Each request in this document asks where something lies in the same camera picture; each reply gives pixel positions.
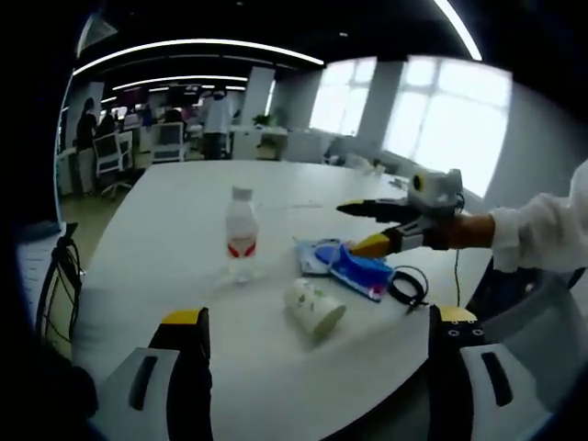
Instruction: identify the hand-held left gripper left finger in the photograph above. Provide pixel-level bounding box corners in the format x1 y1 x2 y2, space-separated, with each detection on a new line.
98 307 213 441

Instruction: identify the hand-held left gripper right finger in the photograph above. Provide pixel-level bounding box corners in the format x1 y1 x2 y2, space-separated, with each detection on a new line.
427 303 543 441

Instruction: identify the blue tissue pack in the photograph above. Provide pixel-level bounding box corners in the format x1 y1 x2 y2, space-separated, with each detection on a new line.
328 254 396 304

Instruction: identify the clear bag with blue pad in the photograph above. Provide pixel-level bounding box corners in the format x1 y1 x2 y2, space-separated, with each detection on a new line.
293 237 356 277

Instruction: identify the white paper cup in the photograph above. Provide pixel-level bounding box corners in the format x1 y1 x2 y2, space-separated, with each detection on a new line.
283 277 347 344

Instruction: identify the clear plastic water bottle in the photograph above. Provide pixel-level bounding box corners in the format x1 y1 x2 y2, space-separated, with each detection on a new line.
224 186 259 284

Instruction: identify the person's right hand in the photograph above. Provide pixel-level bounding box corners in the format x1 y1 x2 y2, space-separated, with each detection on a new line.
447 213 497 252

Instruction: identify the grey chair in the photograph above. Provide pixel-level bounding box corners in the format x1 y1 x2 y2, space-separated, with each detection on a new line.
466 268 588 368

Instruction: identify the white table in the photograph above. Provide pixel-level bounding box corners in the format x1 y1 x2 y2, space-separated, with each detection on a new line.
71 160 502 441

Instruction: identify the white office chair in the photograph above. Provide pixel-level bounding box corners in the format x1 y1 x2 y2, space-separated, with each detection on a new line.
93 131 135 199
151 122 187 164

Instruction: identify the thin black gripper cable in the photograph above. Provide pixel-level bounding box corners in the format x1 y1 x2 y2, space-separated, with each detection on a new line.
453 250 462 308

